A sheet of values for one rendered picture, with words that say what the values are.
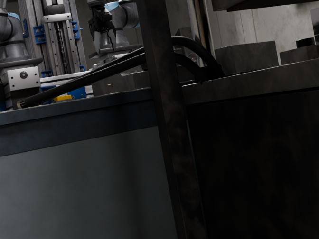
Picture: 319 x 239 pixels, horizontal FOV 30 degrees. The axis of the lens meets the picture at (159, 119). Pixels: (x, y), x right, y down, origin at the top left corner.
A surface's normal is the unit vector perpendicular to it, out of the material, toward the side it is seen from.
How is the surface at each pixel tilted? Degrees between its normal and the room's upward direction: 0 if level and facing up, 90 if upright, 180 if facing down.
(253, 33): 90
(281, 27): 90
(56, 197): 90
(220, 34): 90
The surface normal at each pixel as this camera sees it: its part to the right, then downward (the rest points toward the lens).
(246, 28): -0.92, 0.18
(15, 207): 0.38, -0.04
